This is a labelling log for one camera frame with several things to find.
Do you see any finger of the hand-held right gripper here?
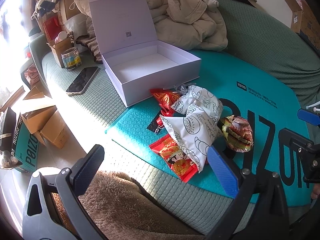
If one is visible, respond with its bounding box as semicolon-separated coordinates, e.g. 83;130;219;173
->
281;127;320;155
297;108;320;127

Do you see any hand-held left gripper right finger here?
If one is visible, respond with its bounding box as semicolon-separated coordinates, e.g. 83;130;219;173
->
205;145;290;240

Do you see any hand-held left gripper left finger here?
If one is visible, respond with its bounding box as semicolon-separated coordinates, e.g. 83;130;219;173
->
22;144;108;240

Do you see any white printed snack packet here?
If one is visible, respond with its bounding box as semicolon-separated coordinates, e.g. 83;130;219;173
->
159;105;223;173
171;85;224;120

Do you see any red cartoon snack packet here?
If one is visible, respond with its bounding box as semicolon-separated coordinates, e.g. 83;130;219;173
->
149;134;199;182

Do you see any red lantern charm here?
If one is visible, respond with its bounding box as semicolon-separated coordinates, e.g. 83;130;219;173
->
155;110;173;134

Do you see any clear plastic toy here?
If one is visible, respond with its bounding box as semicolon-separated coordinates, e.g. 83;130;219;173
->
164;82;190;95

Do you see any white gift box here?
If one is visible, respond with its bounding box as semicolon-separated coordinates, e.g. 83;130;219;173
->
88;0;202;107

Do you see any person's right hand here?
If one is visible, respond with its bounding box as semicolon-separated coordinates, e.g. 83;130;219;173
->
310;182;320;201

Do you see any brown fluffy blanket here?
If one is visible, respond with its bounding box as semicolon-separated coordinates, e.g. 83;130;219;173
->
50;170;208;240

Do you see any teal printed box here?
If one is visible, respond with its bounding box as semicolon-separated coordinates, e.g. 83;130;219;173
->
10;112;40;173

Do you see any teal bubble mailer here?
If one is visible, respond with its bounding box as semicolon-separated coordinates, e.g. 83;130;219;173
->
105;49;312;207

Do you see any open cardboard box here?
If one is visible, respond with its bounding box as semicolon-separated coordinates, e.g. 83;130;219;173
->
21;85;58;134

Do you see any smartphone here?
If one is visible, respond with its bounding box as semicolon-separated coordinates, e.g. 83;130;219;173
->
66;66;99;95

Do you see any black box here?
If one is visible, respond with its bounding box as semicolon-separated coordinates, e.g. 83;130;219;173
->
0;106;17;155

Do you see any labelled cardboard box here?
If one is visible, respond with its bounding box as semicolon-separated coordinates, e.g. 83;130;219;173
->
284;0;320;53

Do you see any pink bag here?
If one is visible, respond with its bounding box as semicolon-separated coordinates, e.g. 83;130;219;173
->
24;64;42;85

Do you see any glass jar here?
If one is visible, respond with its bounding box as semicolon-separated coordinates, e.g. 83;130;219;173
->
61;47;82;71

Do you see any small cardboard box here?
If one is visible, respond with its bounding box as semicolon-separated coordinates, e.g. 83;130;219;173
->
47;39;74;68

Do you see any brown knitted cloth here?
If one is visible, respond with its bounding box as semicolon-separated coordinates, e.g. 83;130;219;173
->
75;15;103;63

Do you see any pink round container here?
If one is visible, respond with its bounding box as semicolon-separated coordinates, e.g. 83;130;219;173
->
54;31;68;44

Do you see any white paper bag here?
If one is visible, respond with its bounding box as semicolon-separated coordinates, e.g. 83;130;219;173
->
64;14;88;38

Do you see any red paper bag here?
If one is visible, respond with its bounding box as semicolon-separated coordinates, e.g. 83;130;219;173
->
42;16;62;42

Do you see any beige padded jacket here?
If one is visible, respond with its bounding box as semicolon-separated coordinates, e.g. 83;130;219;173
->
74;0;228;53

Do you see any large cardboard box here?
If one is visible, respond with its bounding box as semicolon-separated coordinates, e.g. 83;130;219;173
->
57;0;83;25

